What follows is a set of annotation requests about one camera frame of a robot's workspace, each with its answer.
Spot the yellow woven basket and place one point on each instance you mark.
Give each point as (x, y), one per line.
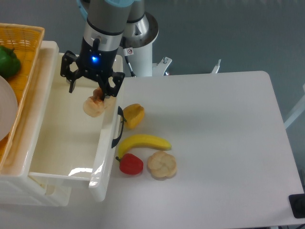
(26, 40)

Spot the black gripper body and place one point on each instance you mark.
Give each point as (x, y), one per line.
(93, 64)

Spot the white table frame bracket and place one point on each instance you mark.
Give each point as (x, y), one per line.
(159, 69)

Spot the yellow bell pepper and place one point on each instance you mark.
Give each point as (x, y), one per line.
(133, 115)

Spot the green bell pepper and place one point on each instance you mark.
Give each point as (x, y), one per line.
(10, 65)

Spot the white drawer cabinet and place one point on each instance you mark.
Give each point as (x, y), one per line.
(16, 186)

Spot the black drawer handle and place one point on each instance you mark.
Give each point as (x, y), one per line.
(120, 127)

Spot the open upper white drawer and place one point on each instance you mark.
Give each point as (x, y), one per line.
(73, 149)

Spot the yellow banana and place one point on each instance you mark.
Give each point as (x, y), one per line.
(142, 140)

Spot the red bell pepper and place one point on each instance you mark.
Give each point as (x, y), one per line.
(130, 164)

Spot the round flower-shaped bread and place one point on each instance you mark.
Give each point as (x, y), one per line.
(162, 164)

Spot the black device at table edge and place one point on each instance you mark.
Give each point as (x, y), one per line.
(297, 203)

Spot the white round plate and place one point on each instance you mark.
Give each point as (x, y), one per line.
(8, 108)

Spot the square bread piece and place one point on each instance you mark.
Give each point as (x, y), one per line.
(94, 106)

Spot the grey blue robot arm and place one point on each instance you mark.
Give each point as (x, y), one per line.
(105, 24)

